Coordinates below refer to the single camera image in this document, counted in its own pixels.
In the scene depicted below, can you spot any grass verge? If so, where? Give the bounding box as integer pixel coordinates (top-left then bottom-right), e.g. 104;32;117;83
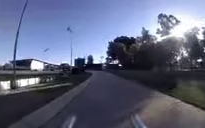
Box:
106;69;205;114

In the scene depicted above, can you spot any grey asphalt path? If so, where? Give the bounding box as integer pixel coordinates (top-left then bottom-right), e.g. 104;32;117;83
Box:
39;69;205;128

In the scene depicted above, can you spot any group of dark trees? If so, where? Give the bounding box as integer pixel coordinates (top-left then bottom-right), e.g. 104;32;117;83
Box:
105;13;205;71

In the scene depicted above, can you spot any pale concrete kerb strip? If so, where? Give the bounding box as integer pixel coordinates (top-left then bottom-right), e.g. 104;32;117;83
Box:
8;78;91;128

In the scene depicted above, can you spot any dark curved lamp pole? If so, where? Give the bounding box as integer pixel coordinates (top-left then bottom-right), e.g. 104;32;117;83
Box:
10;0;29;90

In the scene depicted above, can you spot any dark road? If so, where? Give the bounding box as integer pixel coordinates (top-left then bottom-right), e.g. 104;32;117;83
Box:
0;72;93;128

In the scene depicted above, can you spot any white building with dark roof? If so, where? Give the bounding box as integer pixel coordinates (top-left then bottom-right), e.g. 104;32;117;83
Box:
9;58;61;72

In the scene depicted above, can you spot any robot's own part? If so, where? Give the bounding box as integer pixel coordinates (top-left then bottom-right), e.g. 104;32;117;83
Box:
62;114;78;128
130;113;148;128

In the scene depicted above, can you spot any single dark tree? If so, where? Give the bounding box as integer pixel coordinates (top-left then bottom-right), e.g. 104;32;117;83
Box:
87;54;94;66

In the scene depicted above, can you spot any floodlight mast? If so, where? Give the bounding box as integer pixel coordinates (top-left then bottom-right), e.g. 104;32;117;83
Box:
66;26;74;68

